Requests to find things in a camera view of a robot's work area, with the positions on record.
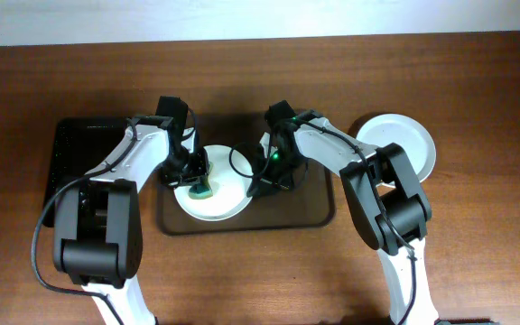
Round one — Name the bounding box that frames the green and yellow sponge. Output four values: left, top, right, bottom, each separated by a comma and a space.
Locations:
188, 163, 213, 200

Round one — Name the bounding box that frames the white plate top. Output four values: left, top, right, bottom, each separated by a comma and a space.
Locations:
174, 144, 252, 221

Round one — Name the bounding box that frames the white plate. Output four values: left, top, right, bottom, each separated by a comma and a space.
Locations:
174, 144, 252, 221
378, 135, 436, 182

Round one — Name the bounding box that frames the pale blue plate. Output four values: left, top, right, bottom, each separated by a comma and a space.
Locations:
355, 113, 436, 180

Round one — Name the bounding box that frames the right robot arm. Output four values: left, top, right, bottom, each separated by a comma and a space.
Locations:
247, 100, 441, 325

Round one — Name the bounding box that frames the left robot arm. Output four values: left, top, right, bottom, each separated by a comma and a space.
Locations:
51, 97, 209, 324

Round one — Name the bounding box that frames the brown plastic serving tray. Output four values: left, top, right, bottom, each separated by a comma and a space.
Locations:
153, 112, 336, 236

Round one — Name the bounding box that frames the black rectangular tray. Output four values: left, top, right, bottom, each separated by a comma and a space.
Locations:
43, 116, 128, 204

